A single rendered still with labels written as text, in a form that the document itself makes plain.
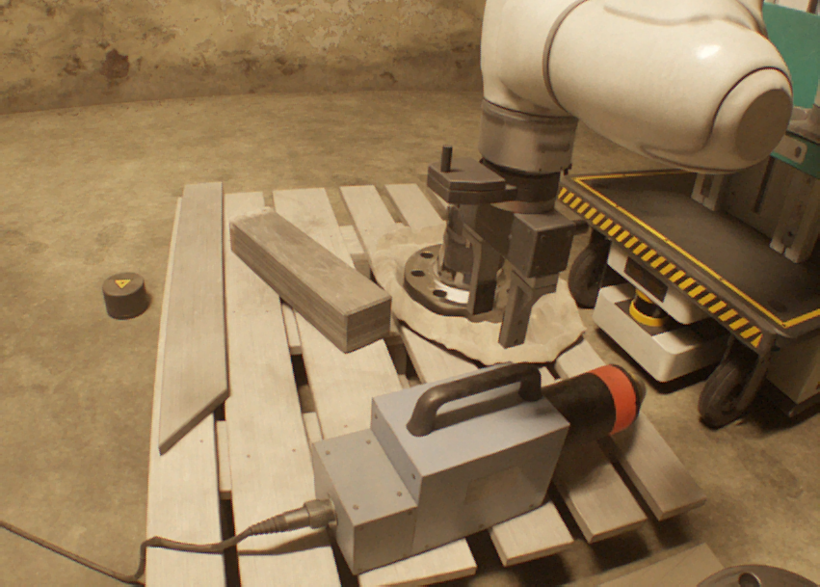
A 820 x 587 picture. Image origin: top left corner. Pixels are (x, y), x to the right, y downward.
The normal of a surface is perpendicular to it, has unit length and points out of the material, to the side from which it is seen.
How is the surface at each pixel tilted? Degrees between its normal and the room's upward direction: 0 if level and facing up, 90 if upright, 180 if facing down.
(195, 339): 0
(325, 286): 0
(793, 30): 90
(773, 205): 90
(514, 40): 89
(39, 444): 0
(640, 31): 53
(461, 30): 90
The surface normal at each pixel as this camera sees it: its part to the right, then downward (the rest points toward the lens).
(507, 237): -0.90, 0.17
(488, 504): 0.43, 0.50
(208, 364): 0.07, -0.85
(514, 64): -0.84, 0.37
